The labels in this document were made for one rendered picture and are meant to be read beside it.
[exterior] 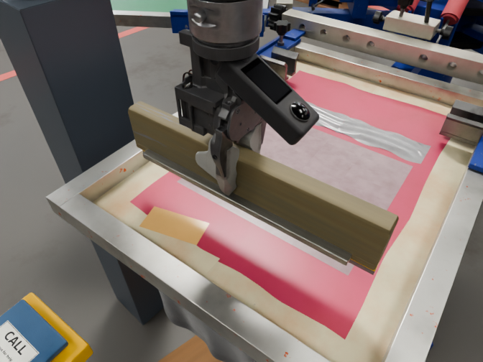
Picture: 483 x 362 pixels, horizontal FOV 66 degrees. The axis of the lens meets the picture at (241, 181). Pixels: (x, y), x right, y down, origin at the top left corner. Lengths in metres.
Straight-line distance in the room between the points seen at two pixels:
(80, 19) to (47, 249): 1.33
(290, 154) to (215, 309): 0.38
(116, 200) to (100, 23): 0.39
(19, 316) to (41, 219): 1.57
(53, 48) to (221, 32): 0.52
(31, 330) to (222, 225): 0.30
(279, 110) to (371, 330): 0.31
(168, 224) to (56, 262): 1.33
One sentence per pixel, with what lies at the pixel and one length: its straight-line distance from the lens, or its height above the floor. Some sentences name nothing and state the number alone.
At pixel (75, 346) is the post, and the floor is 0.95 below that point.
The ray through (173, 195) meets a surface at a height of 0.96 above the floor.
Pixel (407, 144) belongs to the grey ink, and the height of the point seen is 0.96.
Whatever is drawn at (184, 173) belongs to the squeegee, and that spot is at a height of 1.06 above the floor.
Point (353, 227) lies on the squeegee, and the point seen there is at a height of 1.10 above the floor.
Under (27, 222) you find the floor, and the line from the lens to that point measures 2.16.
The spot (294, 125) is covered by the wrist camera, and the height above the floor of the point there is 1.21.
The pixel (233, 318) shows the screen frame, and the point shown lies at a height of 0.99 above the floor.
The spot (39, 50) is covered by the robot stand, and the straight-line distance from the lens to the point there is 0.84.
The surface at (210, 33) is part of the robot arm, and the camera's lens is 0.38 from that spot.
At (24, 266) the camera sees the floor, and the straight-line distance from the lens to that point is 1.98.
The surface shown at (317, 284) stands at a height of 0.95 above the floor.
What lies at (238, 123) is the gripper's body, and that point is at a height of 1.18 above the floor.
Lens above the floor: 1.43
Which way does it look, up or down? 43 degrees down
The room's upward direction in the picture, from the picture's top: straight up
